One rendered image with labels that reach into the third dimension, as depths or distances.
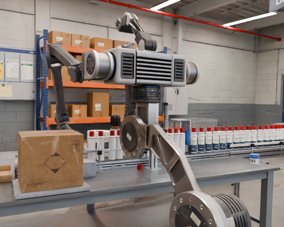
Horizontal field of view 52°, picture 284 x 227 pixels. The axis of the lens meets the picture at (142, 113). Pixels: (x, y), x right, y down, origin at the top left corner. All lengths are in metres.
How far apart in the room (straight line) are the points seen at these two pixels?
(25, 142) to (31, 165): 0.12
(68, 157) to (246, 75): 9.09
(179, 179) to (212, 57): 8.08
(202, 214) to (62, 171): 0.80
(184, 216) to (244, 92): 9.22
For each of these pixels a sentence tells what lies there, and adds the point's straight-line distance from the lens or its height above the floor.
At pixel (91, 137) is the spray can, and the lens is 1.97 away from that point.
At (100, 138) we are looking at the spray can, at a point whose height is 1.04.
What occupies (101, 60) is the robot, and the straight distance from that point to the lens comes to 1.22.
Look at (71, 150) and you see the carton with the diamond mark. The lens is 1.53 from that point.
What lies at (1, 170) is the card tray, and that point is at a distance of 2.07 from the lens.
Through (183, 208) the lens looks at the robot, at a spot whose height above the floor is 0.94.
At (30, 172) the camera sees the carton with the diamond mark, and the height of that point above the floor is 0.95.
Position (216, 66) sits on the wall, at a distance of 9.18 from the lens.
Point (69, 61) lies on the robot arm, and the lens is 1.53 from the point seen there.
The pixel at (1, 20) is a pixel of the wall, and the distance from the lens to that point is 6.37.
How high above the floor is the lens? 1.31
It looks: 3 degrees down
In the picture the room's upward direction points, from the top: 1 degrees clockwise
